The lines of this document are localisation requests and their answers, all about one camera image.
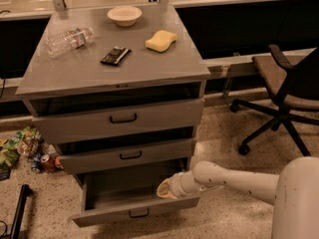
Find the grey bottom drawer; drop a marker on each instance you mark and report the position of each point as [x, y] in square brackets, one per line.
[129, 193]

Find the black snack bar packet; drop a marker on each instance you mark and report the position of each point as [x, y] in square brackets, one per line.
[115, 56]

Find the black stand leg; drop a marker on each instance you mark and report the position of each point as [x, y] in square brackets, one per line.
[24, 193]

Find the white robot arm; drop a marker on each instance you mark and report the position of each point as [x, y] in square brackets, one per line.
[293, 193]

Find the beige bowl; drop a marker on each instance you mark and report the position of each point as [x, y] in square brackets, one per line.
[125, 16]

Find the blue soda can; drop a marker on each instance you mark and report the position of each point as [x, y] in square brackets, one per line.
[36, 163]

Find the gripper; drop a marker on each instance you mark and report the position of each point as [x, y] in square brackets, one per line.
[176, 185]

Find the black office chair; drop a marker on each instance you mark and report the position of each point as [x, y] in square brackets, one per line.
[292, 83]

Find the grey top drawer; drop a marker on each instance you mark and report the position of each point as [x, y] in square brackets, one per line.
[119, 121]

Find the grey drawer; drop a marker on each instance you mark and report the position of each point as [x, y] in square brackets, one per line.
[127, 156]
[129, 193]
[119, 121]

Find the grey drawer cabinet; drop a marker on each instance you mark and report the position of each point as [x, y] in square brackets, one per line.
[78, 82]

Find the grey middle drawer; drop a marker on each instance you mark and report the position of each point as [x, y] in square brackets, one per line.
[127, 156]

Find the yellow sponge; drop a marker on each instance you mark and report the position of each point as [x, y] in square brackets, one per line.
[161, 40]

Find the clear plastic water bottle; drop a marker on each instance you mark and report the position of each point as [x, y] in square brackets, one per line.
[67, 41]

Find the green chip bag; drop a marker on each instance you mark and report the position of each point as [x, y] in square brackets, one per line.
[23, 142]

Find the red soda can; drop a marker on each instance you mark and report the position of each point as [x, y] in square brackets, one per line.
[48, 163]

